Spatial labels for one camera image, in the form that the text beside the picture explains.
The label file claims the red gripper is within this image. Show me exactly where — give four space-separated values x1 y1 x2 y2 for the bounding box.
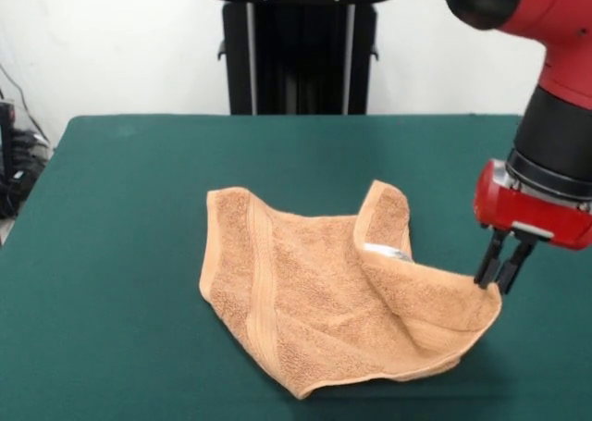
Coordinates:
472 159 592 296

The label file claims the tan terry towel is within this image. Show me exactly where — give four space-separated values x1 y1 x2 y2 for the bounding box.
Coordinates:
198 179 504 389

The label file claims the dark green table cloth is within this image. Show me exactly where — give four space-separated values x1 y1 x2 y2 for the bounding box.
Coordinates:
0 113 592 421

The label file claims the black upright device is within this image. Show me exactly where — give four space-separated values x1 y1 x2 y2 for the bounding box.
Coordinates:
0 99 17 181

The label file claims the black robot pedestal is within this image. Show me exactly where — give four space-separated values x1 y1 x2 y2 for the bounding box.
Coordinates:
202 0 401 116

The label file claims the black cable bundle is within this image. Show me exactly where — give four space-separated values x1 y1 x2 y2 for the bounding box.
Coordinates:
0 159 47 220

